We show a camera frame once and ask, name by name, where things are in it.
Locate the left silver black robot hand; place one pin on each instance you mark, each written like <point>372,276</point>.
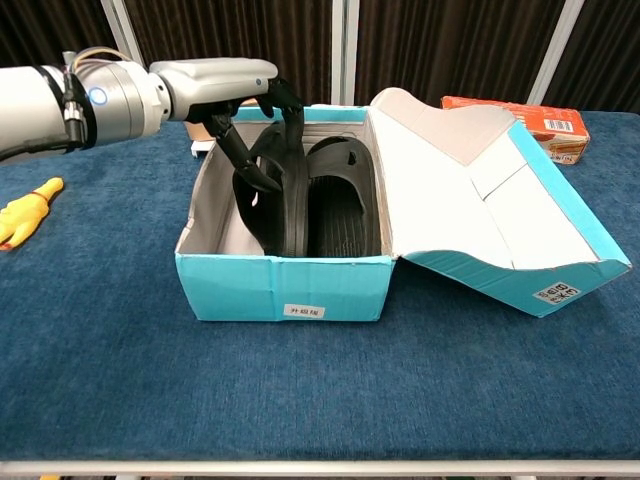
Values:
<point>215,82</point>

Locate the black rubber slipper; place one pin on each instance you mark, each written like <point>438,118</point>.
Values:
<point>292,215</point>
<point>340,225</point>

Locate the teal cardboard shoe box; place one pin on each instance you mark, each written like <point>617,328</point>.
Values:
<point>250,290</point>

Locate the orange cardboard box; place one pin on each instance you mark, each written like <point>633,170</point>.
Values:
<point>565,131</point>

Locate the dark ribbed partition panel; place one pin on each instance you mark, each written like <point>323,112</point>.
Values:
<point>45,30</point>
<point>225,30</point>
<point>450,45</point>
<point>610,50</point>

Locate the yellow rubber chicken toy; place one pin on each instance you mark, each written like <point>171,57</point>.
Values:
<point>25,210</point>

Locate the dark blue table mat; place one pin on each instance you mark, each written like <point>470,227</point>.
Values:
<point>250,390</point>

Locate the silver partition post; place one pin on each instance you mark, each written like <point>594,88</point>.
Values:
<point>555,55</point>
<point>122,30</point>
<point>345,50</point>

